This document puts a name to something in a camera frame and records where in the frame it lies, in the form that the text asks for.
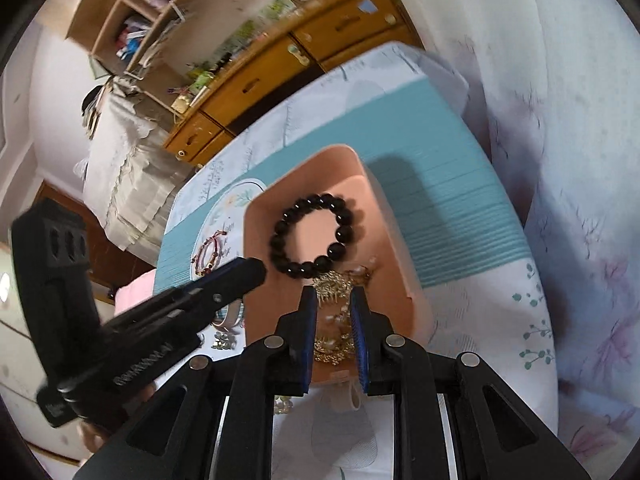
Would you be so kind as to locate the pink plastic tray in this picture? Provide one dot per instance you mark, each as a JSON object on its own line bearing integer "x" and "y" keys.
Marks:
{"x": 380, "y": 240}

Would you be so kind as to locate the wooden bookshelf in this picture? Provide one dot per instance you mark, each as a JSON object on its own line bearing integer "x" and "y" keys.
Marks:
{"x": 115, "y": 10}

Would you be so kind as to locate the person's left hand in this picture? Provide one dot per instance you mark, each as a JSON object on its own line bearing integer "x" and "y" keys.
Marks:
{"x": 95, "y": 437}

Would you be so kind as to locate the wooden desk with drawers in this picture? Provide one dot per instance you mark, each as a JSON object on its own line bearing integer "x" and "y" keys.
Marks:
{"x": 260, "y": 77}

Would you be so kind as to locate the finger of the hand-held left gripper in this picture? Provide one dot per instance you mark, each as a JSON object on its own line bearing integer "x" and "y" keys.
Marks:
{"x": 235, "y": 275}

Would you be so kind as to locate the white floral curtain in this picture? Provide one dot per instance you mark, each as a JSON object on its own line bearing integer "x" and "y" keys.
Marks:
{"x": 565, "y": 135}

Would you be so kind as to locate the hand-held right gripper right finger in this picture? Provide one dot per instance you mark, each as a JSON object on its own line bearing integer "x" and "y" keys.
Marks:
{"x": 358, "y": 340}

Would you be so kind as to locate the teal and white tablecloth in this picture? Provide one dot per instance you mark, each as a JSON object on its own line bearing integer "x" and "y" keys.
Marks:
{"x": 450, "y": 220}

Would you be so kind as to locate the pink cloth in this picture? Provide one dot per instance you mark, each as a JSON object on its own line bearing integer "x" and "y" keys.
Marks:
{"x": 134, "y": 292}

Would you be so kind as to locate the small pale bead cluster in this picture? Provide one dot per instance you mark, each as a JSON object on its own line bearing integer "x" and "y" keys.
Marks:
{"x": 224, "y": 341}
{"x": 284, "y": 404}

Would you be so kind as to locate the white lace bed cover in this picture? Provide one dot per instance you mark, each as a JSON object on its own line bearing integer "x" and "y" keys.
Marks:
{"x": 130, "y": 180}

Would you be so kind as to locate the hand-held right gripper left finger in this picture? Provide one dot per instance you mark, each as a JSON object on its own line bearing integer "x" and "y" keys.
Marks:
{"x": 307, "y": 325}

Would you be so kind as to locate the clutter of packets and bottles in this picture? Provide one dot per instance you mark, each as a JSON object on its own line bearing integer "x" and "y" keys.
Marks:
{"x": 225, "y": 55}

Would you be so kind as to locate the blue sticker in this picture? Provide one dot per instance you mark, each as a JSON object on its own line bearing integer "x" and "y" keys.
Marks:
{"x": 368, "y": 6}

